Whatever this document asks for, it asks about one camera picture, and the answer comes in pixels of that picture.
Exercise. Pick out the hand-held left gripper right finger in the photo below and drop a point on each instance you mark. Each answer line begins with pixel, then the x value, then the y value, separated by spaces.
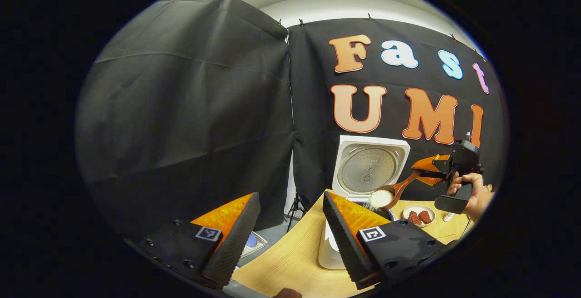
pixel 347 248

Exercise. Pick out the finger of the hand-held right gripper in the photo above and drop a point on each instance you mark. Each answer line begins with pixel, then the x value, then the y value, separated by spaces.
pixel 431 164
pixel 435 181

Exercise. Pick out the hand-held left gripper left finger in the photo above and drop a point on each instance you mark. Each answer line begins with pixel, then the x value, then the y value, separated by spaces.
pixel 236 243

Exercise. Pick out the brown wooden spoon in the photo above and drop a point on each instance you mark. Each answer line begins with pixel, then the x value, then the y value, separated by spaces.
pixel 401 188

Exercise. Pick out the white rice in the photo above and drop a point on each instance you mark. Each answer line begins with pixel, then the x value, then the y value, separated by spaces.
pixel 382 198

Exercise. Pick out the white rice cooker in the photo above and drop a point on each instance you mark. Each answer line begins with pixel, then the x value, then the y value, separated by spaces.
pixel 367 168

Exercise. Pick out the blue round lid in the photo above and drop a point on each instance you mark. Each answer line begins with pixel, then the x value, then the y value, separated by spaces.
pixel 252 240

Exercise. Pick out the white plastic storage box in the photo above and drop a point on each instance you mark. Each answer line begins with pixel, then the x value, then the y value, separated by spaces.
pixel 259 249

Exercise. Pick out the white round plate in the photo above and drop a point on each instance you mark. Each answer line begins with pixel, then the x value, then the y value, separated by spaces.
pixel 426 207

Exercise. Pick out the red meat piece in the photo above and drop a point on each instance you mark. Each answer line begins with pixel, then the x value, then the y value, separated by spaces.
pixel 425 217
pixel 415 218

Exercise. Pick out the black tripod stand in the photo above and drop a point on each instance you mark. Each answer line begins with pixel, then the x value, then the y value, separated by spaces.
pixel 297 205

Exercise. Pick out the black backdrop cloth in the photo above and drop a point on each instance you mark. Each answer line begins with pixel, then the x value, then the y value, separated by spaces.
pixel 181 107

